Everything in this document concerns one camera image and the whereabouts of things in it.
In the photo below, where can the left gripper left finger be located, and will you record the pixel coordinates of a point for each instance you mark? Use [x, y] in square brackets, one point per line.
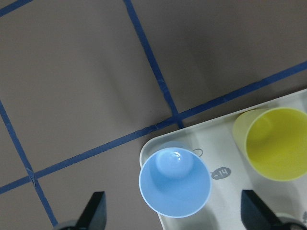
[94, 215]

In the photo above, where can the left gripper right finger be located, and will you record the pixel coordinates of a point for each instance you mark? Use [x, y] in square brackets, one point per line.
[256, 215]

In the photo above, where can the light blue plastic cup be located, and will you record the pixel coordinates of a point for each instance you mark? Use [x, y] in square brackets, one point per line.
[174, 181]

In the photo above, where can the yellow plastic cup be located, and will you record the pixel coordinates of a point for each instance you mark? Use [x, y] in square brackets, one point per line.
[274, 141]

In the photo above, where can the cream plastic tray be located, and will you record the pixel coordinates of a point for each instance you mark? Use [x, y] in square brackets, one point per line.
[213, 141]

